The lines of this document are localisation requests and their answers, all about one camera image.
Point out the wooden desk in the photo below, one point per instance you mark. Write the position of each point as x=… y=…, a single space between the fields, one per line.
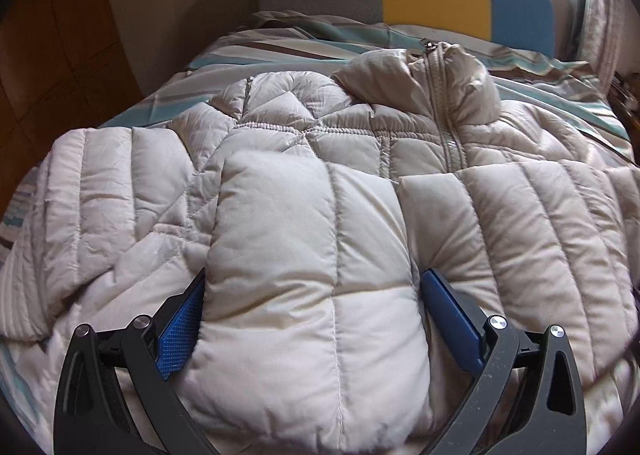
x=625 y=97

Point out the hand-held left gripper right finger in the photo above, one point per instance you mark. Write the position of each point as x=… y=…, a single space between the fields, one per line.
x=452 y=320

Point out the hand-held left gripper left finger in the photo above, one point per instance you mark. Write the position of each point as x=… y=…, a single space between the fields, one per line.
x=181 y=330

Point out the beige puffer jacket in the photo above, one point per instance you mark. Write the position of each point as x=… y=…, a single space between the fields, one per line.
x=300 y=210

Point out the striped bed cover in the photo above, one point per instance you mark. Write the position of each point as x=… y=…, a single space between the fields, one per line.
x=280 y=47

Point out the patterned beige curtain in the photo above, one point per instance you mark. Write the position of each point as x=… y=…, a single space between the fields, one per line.
x=605 y=10

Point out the wooden wardrobe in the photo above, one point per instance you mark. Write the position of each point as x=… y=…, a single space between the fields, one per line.
x=50 y=35

